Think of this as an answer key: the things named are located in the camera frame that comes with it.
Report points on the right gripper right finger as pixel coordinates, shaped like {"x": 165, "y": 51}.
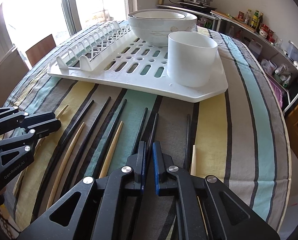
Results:
{"x": 207, "y": 209}

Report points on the wooden cutting board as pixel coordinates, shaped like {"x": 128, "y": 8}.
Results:
{"x": 223, "y": 17}

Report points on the black induction cooker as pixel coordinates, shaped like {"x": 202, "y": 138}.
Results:
{"x": 200, "y": 7}

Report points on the red seasoning jar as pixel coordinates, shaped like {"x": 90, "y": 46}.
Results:
{"x": 264, "y": 31}

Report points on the white plastic jug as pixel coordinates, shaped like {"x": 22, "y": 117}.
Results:
{"x": 255, "y": 47}

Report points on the large white ceramic bowl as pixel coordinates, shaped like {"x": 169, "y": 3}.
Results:
{"x": 155, "y": 25}

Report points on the purple plastic tray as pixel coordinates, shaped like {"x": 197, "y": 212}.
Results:
{"x": 277, "y": 90}

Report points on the green oil bottle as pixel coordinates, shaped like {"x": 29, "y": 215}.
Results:
{"x": 254, "y": 20}

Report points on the white plastic dish rack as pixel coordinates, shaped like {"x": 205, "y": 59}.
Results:
{"x": 111, "y": 54}

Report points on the dark sauce bottle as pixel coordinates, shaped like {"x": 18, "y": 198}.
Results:
{"x": 260, "y": 21}

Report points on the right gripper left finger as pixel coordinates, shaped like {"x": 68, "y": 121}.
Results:
{"x": 93, "y": 208}

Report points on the striped tablecloth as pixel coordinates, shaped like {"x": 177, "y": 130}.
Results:
{"x": 240, "y": 135}

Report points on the wooden chair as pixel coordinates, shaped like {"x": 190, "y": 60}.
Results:
{"x": 41, "y": 49}

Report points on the white cylindrical cup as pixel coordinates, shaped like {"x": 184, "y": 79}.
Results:
{"x": 190, "y": 58}

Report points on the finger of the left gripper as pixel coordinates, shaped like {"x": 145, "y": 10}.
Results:
{"x": 43, "y": 123}
{"x": 16, "y": 154}

